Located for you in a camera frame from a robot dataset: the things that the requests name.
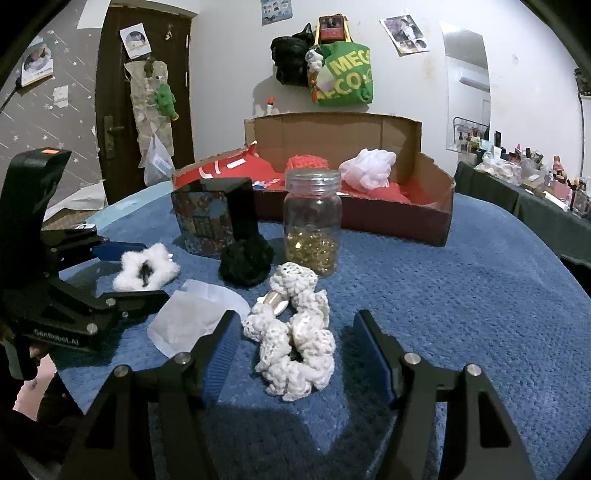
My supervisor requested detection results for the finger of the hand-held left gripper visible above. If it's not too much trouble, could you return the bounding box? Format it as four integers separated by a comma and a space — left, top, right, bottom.
51, 277, 171, 324
41, 224, 151, 280

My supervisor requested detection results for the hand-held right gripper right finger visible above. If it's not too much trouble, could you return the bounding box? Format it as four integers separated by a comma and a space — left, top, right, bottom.
353, 309, 539, 480

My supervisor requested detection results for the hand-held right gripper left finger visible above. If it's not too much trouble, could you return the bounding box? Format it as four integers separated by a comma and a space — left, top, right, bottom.
65, 309, 243, 480

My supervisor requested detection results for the white fluffy scrunchie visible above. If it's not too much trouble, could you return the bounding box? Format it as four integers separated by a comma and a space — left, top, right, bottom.
113, 243, 181, 291

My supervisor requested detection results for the white crochet scrunchie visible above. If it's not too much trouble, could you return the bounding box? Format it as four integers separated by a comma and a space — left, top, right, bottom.
242, 261, 337, 401

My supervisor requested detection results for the cardboard box red inside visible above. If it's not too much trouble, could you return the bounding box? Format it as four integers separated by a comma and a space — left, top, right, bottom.
173, 112, 457, 247

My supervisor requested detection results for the person's left forearm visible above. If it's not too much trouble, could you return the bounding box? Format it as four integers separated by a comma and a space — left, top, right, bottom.
0, 369, 88, 480

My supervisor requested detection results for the person's left hand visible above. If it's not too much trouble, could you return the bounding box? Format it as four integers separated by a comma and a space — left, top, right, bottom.
25, 345, 49, 393

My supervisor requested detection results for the white tissue paper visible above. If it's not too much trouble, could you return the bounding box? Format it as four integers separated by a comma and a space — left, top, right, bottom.
148, 278, 251, 358

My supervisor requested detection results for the light blue sheet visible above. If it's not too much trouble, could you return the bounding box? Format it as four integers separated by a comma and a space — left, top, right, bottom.
90, 181, 174, 224

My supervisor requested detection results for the patterned tin box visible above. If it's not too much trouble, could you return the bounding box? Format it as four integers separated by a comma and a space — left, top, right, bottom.
171, 178, 258, 258

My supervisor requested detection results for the black scrunchie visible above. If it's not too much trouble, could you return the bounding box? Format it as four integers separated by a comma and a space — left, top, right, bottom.
218, 233, 275, 289

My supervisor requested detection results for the white plastic bag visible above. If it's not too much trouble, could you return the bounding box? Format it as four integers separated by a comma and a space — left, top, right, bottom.
143, 134, 176, 186

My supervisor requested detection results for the blue blanket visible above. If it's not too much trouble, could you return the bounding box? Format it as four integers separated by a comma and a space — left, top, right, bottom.
41, 182, 591, 480

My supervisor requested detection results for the dark brown door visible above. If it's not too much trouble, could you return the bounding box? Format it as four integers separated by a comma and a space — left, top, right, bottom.
96, 6, 195, 206

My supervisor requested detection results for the beige hanging organizer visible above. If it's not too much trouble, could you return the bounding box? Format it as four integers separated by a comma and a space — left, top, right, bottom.
124, 60, 178, 162

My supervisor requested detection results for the glass jar with gold beads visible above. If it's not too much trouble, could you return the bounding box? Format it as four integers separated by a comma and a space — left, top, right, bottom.
283, 168, 343, 277

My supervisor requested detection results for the green plush toy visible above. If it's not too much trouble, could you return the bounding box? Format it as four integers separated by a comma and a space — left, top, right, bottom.
154, 84, 179, 121

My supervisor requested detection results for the photo on door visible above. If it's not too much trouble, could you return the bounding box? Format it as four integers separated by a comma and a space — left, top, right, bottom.
119, 25, 153, 60

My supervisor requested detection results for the white mesh bath pouf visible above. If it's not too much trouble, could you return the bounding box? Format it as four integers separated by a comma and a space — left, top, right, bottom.
338, 148, 398, 191

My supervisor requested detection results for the red crochet scrunchie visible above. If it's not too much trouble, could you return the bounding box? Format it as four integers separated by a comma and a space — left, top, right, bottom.
284, 154, 331, 178

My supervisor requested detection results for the table with dark green cloth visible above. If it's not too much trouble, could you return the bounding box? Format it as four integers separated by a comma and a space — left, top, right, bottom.
453, 161, 591, 268

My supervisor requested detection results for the group of cosmetics bottles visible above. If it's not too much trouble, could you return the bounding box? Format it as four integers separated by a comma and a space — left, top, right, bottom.
455, 117, 591, 217

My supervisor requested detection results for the black bag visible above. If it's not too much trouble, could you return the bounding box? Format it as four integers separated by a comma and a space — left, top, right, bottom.
270, 22, 315, 87

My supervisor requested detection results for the green tote bag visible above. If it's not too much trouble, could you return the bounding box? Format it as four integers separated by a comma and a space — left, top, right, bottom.
310, 28, 374, 107

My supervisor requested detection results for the red framed picture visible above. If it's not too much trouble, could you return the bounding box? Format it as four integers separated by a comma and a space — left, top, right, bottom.
318, 15, 348, 43

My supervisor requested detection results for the door handle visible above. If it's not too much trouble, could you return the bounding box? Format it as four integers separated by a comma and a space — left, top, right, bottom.
102, 115, 125, 160

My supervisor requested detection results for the black cable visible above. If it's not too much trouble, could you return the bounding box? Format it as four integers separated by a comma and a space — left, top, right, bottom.
0, 76, 25, 114

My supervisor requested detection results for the wall poster with white border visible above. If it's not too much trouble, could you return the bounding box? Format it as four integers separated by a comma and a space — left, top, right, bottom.
21, 41, 55, 87

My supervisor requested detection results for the wall mirror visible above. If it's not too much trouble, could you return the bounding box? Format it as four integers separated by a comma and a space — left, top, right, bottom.
441, 23, 491, 153

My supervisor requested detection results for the blue wall poster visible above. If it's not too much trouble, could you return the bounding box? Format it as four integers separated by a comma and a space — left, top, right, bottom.
261, 0, 294, 26

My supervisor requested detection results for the photo wall poster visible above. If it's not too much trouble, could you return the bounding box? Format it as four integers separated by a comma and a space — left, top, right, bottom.
380, 15, 430, 57

